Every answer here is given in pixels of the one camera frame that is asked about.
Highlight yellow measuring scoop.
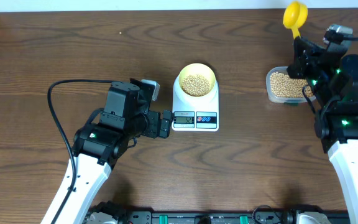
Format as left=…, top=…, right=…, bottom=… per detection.
left=283, top=1, right=308, bottom=39

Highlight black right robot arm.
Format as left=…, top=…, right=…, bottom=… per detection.
left=287, top=37, right=358, bottom=223

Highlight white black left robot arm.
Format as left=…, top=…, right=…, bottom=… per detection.
left=42, top=79, right=173, bottom=223

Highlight white digital kitchen scale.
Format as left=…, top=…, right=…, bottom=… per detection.
left=172, top=77, right=219, bottom=132

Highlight soybeans in yellow bowl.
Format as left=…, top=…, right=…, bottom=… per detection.
left=182, top=74, right=211, bottom=97

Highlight yellow plastic bowl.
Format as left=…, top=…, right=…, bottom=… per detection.
left=179, top=63, right=217, bottom=94

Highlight clear container of soybeans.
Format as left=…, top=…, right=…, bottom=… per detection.
left=266, top=67, right=308, bottom=104

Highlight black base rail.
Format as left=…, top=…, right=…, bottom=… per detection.
left=83, top=202, right=351, bottom=224

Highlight black left camera cable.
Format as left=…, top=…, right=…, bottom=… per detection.
left=47, top=79, right=114, bottom=224

